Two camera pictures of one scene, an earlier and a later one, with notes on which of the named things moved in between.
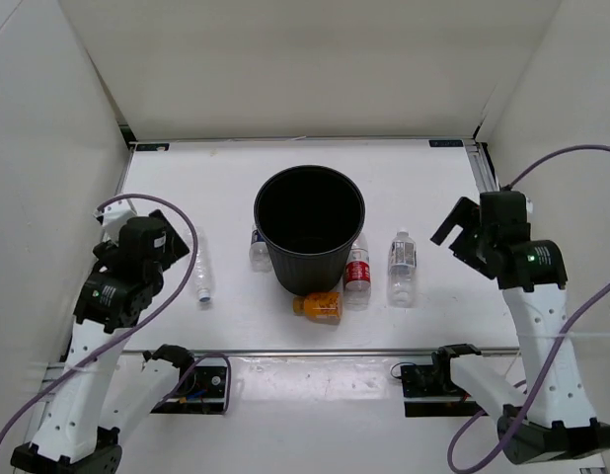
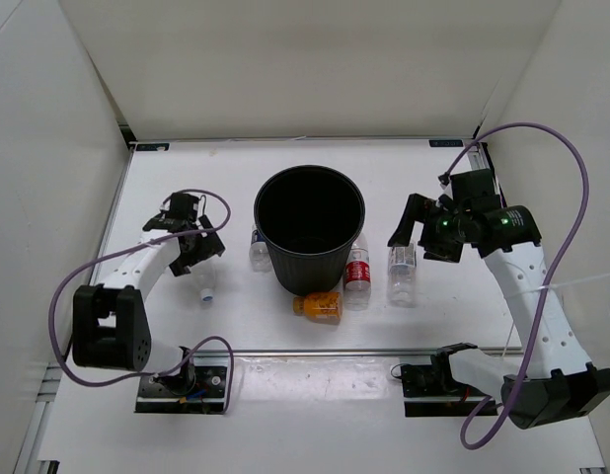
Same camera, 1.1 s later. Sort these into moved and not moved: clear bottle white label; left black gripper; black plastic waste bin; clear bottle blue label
Moved: left black gripper
Not moved: clear bottle blue label; clear bottle white label; black plastic waste bin
